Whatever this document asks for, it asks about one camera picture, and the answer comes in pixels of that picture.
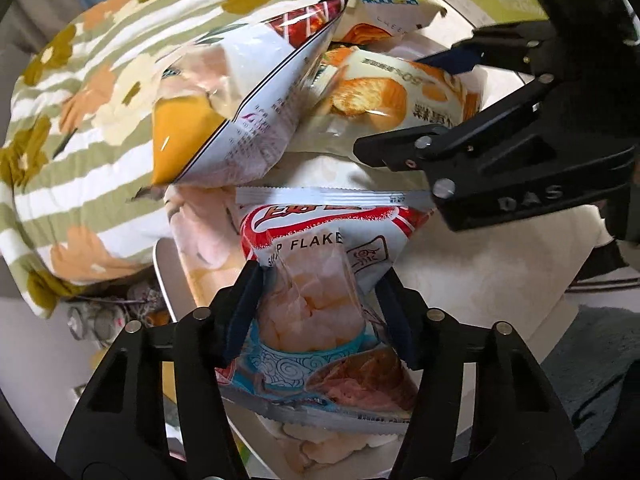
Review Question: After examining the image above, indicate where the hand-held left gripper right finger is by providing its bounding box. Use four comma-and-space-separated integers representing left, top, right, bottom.
372, 270, 586, 480

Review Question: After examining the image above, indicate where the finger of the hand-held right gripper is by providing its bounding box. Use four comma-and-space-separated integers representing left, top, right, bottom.
353, 74, 557, 174
414, 21, 552, 75

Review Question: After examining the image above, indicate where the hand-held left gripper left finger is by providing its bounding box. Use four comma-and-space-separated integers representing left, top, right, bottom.
55, 260, 264, 480

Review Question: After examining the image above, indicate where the bread picture snack packet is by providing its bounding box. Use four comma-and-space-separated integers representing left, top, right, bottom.
300, 45, 483, 155

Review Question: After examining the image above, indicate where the red white shrimp cracker bag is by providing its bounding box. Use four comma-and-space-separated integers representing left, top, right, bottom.
215, 185, 437, 437

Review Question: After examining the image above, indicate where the white floral tray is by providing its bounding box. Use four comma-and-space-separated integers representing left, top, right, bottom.
152, 5, 606, 480

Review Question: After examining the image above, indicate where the white bag with orange corner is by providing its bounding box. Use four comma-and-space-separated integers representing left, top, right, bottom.
137, 0, 351, 202

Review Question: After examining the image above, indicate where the teal rug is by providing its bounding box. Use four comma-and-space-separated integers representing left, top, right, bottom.
539, 304, 640, 443

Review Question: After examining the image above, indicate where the green striped floral blanket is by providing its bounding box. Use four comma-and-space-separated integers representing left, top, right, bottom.
0, 0, 436, 320

